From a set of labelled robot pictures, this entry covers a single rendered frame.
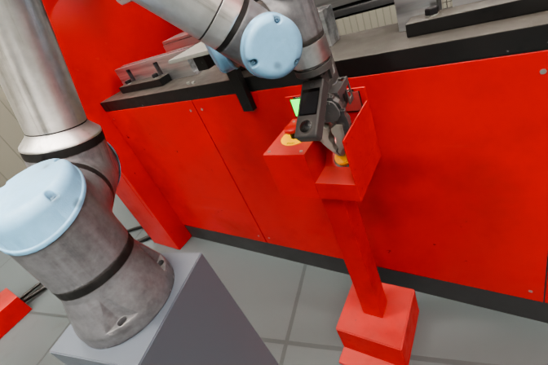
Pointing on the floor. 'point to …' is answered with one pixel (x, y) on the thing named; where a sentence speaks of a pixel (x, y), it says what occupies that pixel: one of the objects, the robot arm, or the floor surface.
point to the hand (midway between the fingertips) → (338, 152)
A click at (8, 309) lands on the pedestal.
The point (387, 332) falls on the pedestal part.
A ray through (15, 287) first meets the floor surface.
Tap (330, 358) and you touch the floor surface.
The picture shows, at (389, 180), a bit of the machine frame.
